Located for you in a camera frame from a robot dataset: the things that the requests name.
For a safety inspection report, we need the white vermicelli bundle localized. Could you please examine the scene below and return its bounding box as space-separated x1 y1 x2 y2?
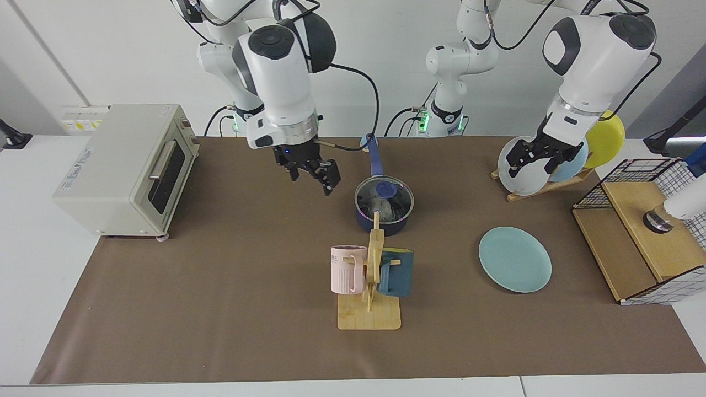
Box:
367 198 406 221

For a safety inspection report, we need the glass lid blue knob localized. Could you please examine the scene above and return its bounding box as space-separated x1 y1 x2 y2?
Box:
355 176 414 223

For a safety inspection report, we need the white plate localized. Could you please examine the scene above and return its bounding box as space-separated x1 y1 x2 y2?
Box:
497 136 552 196

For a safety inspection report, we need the white wall socket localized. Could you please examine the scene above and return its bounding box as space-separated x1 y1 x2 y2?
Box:
60 106 111 134

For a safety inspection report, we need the green plate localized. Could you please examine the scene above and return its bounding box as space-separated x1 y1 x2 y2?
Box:
478 227 553 294

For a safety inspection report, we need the brown table cloth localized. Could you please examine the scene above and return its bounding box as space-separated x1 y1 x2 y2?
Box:
30 136 706 385

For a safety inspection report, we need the wooden cup stand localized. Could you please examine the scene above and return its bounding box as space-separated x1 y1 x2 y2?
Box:
337 212 402 331

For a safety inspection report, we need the black stand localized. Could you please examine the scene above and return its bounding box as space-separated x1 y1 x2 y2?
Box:
643 96 706 158

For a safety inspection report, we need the yellow plate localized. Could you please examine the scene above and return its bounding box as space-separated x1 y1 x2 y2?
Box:
585 110 626 169

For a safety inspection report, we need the black pan blue handle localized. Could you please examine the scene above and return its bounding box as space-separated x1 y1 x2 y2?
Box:
354 133 414 237

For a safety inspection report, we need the pale toaster oven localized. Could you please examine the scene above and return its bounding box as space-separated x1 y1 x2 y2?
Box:
52 104 198 242

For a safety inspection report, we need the pink ribbed cup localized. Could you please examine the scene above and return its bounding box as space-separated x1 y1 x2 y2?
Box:
330 245 368 295

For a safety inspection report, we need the wooden plate rack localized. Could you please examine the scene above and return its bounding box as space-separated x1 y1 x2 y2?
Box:
491 165 596 203

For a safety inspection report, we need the black base cable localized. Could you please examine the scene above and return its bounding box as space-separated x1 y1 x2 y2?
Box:
384 83 442 137
204 106 238 137

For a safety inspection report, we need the dark teal cup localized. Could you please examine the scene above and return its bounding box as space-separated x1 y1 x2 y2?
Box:
377 248 414 298

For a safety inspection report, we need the light blue plate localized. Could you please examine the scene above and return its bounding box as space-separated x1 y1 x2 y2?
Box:
546 141 589 183

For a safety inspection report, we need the wire basket wooden floor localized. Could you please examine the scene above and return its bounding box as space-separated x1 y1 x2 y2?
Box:
571 158 706 305

